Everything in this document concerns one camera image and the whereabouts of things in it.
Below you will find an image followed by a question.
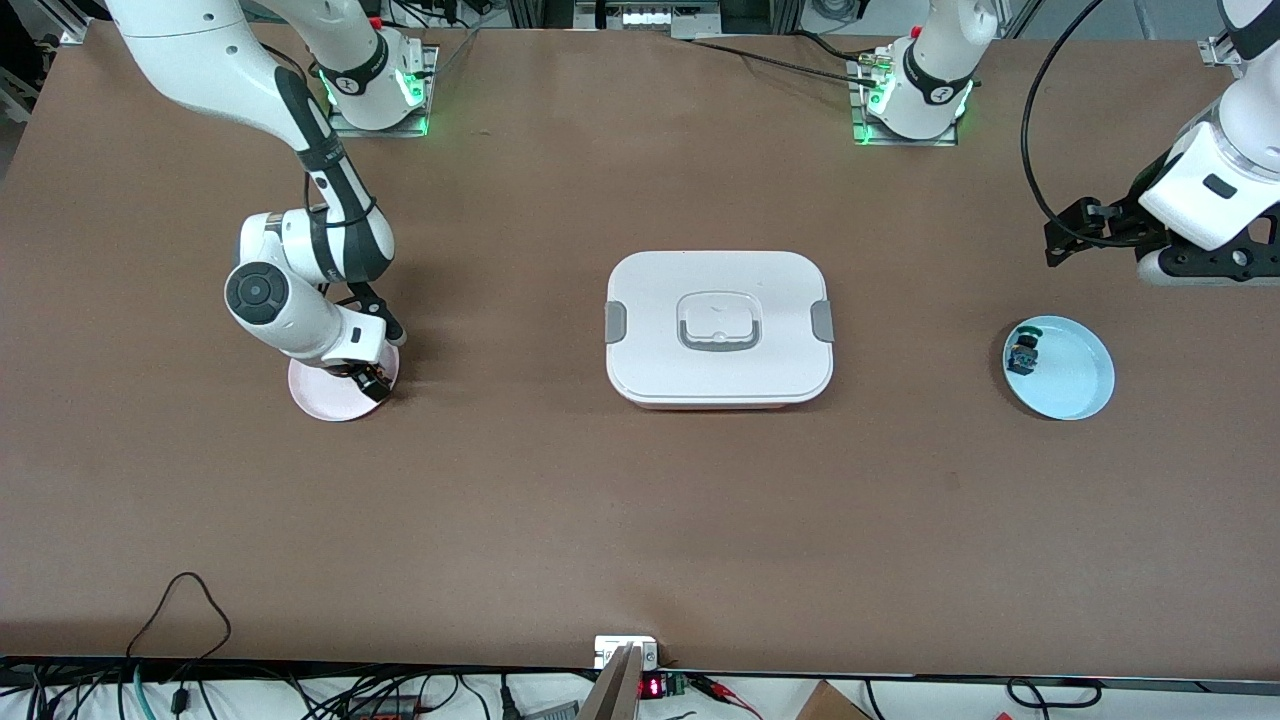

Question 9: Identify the pink round plate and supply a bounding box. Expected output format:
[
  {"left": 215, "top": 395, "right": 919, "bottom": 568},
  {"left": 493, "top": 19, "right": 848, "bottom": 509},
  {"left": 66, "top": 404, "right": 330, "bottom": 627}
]
[{"left": 288, "top": 340, "right": 402, "bottom": 423}]

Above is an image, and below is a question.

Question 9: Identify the light blue round plate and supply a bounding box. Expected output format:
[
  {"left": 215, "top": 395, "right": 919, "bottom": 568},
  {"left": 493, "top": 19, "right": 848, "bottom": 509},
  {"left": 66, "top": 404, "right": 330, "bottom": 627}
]
[{"left": 1002, "top": 315, "right": 1117, "bottom": 422}]

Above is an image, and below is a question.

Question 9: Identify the grey angled beam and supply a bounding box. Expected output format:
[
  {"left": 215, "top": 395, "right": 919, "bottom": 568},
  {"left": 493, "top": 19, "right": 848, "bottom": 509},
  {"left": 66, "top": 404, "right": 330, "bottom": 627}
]
[{"left": 577, "top": 644, "right": 644, "bottom": 720}]

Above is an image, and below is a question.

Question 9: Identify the red clip lead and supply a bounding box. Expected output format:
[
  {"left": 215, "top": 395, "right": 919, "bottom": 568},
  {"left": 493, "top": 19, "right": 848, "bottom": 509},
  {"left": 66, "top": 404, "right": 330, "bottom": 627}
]
[{"left": 688, "top": 674, "right": 763, "bottom": 717}]

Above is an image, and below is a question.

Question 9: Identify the brown cardboard piece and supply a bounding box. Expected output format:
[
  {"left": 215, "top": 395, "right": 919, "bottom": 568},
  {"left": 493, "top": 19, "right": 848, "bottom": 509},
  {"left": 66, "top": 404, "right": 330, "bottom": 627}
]
[{"left": 794, "top": 680, "right": 873, "bottom": 720}]

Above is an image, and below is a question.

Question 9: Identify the black right camera bracket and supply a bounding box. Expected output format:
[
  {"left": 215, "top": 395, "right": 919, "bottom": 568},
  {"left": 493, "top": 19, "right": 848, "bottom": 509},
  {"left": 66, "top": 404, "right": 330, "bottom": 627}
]
[{"left": 344, "top": 282, "right": 407, "bottom": 347}]

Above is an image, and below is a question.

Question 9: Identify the black camera bracket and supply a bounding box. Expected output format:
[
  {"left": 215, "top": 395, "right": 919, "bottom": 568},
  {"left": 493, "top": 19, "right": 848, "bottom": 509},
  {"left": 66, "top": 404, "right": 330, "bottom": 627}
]
[
  {"left": 1158, "top": 214, "right": 1277, "bottom": 282},
  {"left": 344, "top": 282, "right": 407, "bottom": 347}
]

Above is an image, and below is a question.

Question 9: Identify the black left camera bracket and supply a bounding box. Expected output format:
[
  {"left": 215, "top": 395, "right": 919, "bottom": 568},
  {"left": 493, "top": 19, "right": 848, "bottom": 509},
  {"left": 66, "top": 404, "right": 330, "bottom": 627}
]
[{"left": 1158, "top": 214, "right": 1277, "bottom": 282}]

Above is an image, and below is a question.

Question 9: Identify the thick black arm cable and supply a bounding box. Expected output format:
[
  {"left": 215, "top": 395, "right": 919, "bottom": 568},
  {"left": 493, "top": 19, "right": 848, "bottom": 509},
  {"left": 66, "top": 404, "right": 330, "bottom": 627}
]
[{"left": 1019, "top": 0, "right": 1153, "bottom": 247}]

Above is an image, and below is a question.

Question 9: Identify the green blue switch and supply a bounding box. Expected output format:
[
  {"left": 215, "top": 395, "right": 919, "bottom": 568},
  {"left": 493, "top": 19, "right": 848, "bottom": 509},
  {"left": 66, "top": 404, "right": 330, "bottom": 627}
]
[{"left": 1005, "top": 324, "right": 1043, "bottom": 377}]

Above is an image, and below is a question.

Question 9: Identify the thin black cable loop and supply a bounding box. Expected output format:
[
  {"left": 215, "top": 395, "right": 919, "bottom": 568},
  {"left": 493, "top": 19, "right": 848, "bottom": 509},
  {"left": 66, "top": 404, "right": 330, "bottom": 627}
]
[{"left": 125, "top": 571, "right": 234, "bottom": 663}]

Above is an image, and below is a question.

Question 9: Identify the white lunch box grey handle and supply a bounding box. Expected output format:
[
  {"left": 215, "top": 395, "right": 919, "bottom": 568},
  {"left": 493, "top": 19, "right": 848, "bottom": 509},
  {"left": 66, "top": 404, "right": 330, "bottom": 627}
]
[{"left": 604, "top": 250, "right": 835, "bottom": 412}]

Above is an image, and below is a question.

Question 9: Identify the thin grey wire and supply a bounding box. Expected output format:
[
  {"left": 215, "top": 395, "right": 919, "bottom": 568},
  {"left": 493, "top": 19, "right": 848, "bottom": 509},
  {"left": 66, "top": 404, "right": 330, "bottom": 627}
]
[{"left": 425, "top": 27, "right": 482, "bottom": 79}]

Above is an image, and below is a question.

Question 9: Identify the black cable on table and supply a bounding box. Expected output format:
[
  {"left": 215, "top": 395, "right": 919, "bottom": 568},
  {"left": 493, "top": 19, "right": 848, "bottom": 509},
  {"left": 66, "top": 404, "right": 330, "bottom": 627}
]
[{"left": 688, "top": 30, "right": 881, "bottom": 87}]

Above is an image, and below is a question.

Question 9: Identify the black cable oval loop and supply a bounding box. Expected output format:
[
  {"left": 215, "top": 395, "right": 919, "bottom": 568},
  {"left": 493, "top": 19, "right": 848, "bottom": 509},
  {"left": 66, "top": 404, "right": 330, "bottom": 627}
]
[{"left": 1005, "top": 677, "right": 1103, "bottom": 710}]

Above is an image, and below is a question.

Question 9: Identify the aluminium frame with white device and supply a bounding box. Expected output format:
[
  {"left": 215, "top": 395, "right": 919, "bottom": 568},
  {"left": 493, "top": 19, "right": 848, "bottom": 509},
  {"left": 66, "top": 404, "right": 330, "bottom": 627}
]
[{"left": 505, "top": 0, "right": 806, "bottom": 41}]

